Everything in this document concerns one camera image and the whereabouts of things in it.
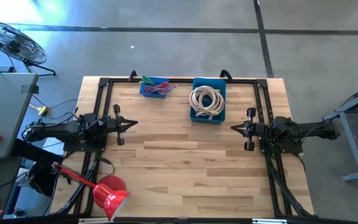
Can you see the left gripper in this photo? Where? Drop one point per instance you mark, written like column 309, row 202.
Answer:
column 117, row 124

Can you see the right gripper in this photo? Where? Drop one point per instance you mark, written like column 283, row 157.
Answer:
column 253, row 129

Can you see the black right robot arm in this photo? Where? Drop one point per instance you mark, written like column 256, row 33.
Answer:
column 309, row 129

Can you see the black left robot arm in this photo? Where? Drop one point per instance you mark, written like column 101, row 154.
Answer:
column 57, row 130

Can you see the blue mesh plastic basket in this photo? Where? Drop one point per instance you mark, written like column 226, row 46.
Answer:
column 153, row 96

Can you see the teal plastic bin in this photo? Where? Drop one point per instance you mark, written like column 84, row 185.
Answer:
column 204, row 81

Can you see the red desk lamp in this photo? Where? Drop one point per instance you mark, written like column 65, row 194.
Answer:
column 110, row 196

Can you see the gray side table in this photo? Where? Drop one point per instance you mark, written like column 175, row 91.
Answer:
column 5, row 115

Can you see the black floor fan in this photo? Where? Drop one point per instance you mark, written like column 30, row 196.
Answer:
column 14, row 42

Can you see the black aluminium table frame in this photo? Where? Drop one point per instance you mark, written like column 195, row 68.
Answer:
column 103, row 82

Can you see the gray metal table leg frame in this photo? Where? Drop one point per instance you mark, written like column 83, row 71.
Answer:
column 351, row 146

